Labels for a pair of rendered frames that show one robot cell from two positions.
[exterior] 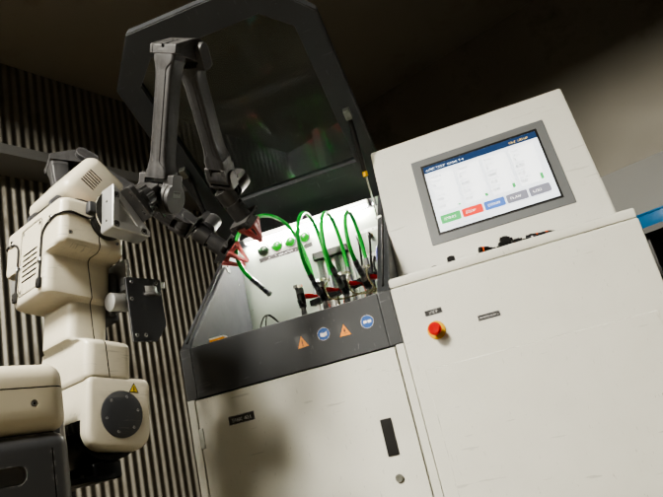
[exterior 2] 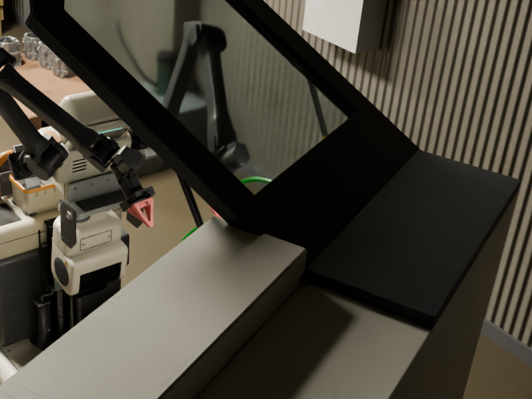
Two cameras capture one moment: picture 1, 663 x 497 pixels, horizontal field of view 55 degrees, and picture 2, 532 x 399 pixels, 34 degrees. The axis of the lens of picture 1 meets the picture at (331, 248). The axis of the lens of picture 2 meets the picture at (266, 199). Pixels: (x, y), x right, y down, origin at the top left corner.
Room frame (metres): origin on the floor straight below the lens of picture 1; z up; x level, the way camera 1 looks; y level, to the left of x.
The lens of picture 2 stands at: (2.60, -1.73, 2.47)
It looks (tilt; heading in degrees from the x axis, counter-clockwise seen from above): 29 degrees down; 102
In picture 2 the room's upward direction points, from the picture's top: 6 degrees clockwise
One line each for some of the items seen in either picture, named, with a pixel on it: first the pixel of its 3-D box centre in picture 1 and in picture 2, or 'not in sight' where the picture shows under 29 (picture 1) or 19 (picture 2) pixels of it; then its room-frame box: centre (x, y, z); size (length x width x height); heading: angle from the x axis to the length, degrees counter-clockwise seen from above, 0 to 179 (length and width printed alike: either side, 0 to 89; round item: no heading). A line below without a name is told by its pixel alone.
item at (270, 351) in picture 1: (287, 347); not in sight; (1.93, 0.20, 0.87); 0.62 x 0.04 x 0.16; 76
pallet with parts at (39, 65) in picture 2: not in sight; (36, 77); (-0.16, 3.34, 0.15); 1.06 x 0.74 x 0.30; 144
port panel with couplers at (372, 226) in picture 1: (374, 257); not in sight; (2.37, -0.15, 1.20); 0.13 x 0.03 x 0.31; 76
